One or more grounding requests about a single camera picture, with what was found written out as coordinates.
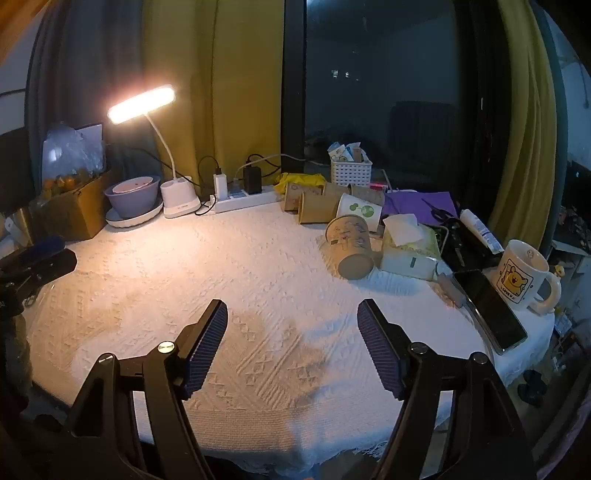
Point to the cream mug with bear print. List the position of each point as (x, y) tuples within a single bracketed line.
[(519, 277)]

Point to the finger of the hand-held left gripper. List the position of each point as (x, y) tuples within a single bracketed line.
[(44, 245), (46, 268)]

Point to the black scissors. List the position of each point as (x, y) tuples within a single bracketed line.
[(442, 213)]

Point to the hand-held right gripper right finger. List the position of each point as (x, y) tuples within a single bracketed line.
[(379, 348)]

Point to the white textured tablecloth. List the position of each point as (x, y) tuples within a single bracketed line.
[(231, 277)]

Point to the black pouch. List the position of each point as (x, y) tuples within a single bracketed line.
[(468, 251)]

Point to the clear plastic bag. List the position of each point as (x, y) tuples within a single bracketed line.
[(69, 147)]

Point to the black shoe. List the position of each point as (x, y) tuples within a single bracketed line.
[(532, 387)]

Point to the plain brown paper cup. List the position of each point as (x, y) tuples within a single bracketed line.
[(336, 189), (293, 197), (318, 207), (369, 194)]

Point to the white paper cup green print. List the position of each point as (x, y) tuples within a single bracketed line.
[(359, 211)]

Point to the pale round plate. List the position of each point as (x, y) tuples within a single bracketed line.
[(138, 220)]

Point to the black smartphone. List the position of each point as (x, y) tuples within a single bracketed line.
[(491, 309)]

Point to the purple bowl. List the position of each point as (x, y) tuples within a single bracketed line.
[(131, 203)]

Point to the tissue pack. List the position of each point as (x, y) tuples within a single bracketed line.
[(408, 251)]

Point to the white power strip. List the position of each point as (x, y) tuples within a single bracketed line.
[(249, 201)]

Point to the silver metal container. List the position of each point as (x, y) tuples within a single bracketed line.
[(21, 224)]

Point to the grey curtain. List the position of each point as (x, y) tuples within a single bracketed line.
[(92, 60)]

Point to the white plastic basket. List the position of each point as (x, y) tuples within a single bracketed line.
[(351, 174)]

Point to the white charger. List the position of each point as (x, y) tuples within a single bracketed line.
[(220, 186)]

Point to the purple cloth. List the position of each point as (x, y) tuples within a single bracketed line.
[(406, 204)]

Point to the brown paper cup with drawings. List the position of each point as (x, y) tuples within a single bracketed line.
[(351, 247)]

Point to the yellow cloth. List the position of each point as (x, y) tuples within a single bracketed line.
[(300, 181)]

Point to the bunch of small sachets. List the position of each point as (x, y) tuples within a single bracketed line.
[(347, 151)]

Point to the pile of small oranges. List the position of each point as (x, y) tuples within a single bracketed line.
[(64, 181)]

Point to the yellow curtain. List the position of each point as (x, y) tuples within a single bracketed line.
[(526, 115), (212, 92)]

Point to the white desk lamp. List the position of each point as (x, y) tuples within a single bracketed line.
[(180, 199)]

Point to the white cream tube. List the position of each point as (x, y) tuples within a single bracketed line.
[(480, 229)]

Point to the black window frame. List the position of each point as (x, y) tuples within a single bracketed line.
[(293, 92)]

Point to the black charger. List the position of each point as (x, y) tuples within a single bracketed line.
[(252, 181)]

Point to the small yellow toy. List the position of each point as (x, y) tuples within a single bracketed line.
[(560, 270)]

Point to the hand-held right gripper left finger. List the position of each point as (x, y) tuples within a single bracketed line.
[(207, 346)]

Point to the cardboard box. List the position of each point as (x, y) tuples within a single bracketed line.
[(78, 212)]

